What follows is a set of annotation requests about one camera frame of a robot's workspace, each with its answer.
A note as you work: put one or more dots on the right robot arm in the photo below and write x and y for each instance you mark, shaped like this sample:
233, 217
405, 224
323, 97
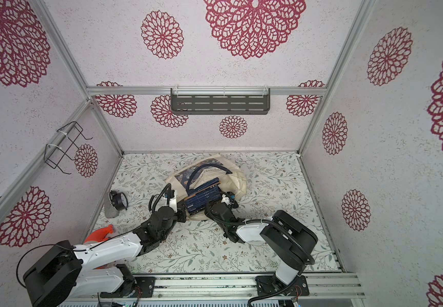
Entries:
292, 242

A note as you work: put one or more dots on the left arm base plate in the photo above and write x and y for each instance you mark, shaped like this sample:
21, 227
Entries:
142, 287

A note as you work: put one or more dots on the grey slotted wall shelf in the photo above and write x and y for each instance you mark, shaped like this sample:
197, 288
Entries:
220, 102

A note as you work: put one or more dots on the red toy figure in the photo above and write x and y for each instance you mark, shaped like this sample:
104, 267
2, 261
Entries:
100, 235

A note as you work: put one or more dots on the aluminium rail frame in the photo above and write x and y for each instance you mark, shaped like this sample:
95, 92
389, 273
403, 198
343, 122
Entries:
231, 289

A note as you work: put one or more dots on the black wire wall rack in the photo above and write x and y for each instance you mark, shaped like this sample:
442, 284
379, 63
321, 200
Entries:
55, 153

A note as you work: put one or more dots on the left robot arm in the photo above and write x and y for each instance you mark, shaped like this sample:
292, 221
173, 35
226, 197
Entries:
68, 271

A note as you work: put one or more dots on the cream canvas tote bag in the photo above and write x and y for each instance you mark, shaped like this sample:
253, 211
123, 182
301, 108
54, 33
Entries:
232, 179

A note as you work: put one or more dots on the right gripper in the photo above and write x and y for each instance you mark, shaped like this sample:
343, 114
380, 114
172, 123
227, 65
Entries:
223, 203

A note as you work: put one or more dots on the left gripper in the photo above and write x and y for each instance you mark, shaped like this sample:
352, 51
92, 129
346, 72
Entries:
181, 211

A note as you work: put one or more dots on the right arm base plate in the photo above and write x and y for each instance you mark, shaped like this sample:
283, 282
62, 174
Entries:
269, 286

